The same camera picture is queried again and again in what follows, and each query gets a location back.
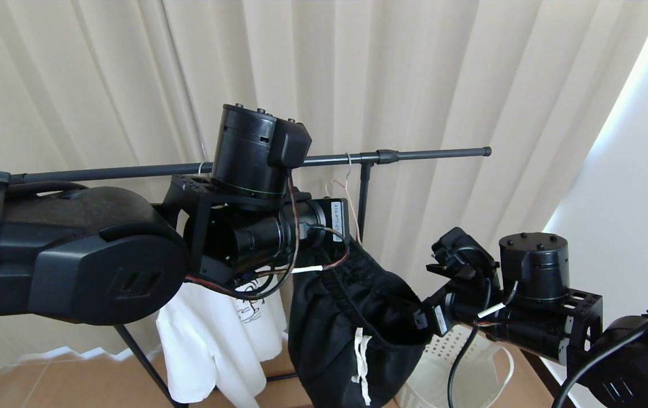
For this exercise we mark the black garment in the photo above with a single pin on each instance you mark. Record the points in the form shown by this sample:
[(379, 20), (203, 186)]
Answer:
[(335, 323)]

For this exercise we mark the white printed T-shirt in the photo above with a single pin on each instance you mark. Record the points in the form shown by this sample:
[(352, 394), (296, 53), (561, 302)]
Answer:
[(205, 340)]

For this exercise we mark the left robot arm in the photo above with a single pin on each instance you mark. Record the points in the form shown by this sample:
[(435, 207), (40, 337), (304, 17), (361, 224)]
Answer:
[(75, 255)]

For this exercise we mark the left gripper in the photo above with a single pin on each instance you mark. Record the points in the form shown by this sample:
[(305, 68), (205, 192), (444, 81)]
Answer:
[(301, 226)]

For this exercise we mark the white laundry basket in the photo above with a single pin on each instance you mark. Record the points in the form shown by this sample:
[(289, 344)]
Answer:
[(488, 374)]

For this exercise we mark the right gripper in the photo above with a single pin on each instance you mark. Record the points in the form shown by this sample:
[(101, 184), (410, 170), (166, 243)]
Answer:
[(465, 311)]

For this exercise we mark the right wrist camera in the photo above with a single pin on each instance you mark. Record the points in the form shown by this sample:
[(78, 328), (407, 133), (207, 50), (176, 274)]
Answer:
[(460, 252)]

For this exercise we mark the black clothes rack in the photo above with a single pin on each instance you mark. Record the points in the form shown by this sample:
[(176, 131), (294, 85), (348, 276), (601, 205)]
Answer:
[(414, 154)]

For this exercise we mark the pink clothes hanger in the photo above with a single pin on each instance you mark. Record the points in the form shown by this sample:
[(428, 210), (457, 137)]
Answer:
[(204, 167), (348, 164)]

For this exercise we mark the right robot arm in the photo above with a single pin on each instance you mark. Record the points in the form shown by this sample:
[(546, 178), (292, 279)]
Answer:
[(533, 266)]

